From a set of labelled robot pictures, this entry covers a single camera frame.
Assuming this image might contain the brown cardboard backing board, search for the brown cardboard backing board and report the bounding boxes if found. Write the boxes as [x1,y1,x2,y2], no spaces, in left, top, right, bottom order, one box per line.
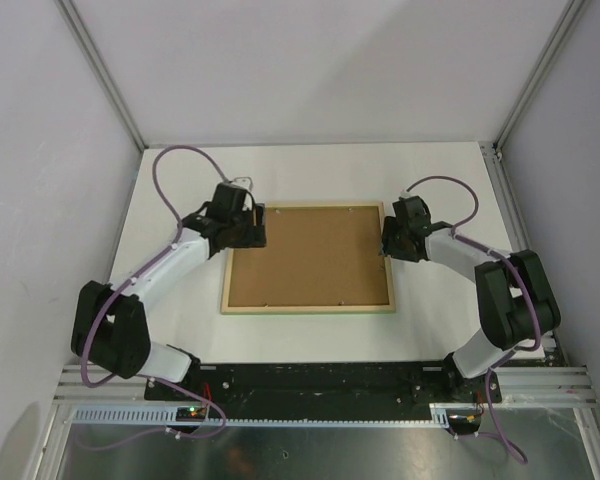
[227,205,392,307]

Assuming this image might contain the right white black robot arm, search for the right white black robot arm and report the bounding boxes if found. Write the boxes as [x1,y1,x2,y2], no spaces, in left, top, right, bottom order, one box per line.
[381,193,561,401]

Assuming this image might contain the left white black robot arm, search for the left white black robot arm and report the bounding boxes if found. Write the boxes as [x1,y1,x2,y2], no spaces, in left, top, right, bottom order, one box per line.
[70,182,266,400]

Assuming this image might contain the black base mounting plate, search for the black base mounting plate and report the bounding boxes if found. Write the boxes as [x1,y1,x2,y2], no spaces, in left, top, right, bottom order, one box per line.
[144,360,504,424]

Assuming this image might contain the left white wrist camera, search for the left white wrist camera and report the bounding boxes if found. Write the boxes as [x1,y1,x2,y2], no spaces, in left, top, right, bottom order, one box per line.
[230,176,254,192]

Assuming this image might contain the white slotted cable duct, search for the white slotted cable duct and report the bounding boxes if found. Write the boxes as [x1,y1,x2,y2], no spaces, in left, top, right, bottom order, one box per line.
[72,404,483,430]

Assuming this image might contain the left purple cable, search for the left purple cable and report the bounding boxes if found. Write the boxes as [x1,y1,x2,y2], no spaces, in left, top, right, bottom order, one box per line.
[74,144,229,451]

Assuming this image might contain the purple cable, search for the purple cable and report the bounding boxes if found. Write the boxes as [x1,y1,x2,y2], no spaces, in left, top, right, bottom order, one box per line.
[404,175,541,466]
[74,144,229,451]

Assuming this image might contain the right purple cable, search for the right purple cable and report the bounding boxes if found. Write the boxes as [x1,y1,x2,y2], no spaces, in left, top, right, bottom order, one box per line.
[404,175,541,466]

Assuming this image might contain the left aluminium corner post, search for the left aluminium corner post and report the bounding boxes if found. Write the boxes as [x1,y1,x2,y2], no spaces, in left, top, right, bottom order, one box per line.
[54,0,147,153]

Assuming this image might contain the aluminium corner post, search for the aluminium corner post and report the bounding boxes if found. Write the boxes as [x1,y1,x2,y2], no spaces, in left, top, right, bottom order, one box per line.
[492,0,591,152]
[54,0,147,153]

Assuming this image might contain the right aluminium corner post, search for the right aluminium corner post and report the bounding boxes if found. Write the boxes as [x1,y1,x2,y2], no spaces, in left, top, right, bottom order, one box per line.
[492,0,591,152]

